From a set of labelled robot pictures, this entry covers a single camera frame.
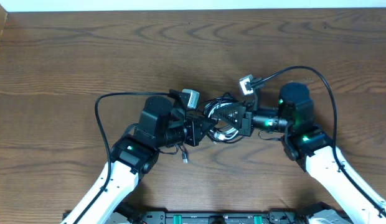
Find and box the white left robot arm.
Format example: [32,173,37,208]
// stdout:
[63,91,216,223]

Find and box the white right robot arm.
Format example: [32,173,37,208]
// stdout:
[214,83,386,223]

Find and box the black right camera cable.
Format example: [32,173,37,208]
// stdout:
[252,65,386,218]

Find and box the black usb cable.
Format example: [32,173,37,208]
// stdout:
[177,92,247,164]

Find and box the black camera cable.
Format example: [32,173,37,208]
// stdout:
[71,91,172,224]
[252,65,386,218]

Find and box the black left camera cable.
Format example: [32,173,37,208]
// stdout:
[71,91,172,224]

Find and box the white usb cable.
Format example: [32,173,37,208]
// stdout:
[207,101,240,141]

